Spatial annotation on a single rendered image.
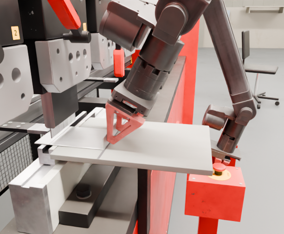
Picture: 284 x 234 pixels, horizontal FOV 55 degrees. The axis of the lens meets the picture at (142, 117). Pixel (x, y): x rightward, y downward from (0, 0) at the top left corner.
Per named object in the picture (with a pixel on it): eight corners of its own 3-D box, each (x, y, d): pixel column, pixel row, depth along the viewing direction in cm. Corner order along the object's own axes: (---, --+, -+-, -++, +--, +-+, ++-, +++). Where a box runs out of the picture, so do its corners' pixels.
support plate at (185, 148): (212, 176, 40) (213, 170, 40) (50, 159, 45) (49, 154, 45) (208, 130, 57) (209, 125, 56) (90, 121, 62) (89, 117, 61)
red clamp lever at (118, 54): (124, 77, 62) (123, 33, 59) (107, 77, 63) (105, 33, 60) (126, 76, 64) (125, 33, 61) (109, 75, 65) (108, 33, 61)
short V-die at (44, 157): (54, 165, 47) (53, 149, 46) (39, 163, 48) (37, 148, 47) (95, 123, 66) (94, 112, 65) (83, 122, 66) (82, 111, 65)
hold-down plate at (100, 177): (88, 229, 46) (87, 214, 45) (59, 224, 47) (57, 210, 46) (130, 149, 74) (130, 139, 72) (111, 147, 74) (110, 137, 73)
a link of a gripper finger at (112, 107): (88, 138, 45) (111, 91, 42) (103, 122, 52) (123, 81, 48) (123, 158, 45) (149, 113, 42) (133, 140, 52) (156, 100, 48)
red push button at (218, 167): (225, 179, 78) (227, 169, 76) (211, 178, 78) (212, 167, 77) (224, 172, 81) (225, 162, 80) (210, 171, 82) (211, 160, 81)
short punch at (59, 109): (56, 139, 48) (50, 87, 45) (46, 138, 49) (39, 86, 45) (79, 119, 57) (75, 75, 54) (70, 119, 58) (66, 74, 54)
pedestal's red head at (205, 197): (240, 222, 78) (248, 167, 71) (184, 215, 80) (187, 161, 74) (232, 183, 96) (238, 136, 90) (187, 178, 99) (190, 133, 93)
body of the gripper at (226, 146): (207, 143, 91) (215, 124, 88) (236, 153, 90) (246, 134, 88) (208, 152, 85) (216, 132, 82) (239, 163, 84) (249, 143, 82)
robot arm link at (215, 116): (254, 111, 75) (252, 97, 82) (215, 98, 76) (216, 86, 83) (237, 144, 82) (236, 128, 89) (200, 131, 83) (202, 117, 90)
